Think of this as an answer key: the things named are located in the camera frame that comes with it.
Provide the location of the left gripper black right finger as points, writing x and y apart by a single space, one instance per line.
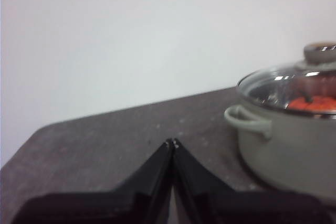
218 205

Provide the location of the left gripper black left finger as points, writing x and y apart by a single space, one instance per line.
131 203

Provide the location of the glass lid with green knob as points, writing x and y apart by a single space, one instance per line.
265 82

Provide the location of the orange toy pumpkin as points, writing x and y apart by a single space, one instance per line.
320 103

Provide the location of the pale green electric pot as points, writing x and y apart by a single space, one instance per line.
288 161

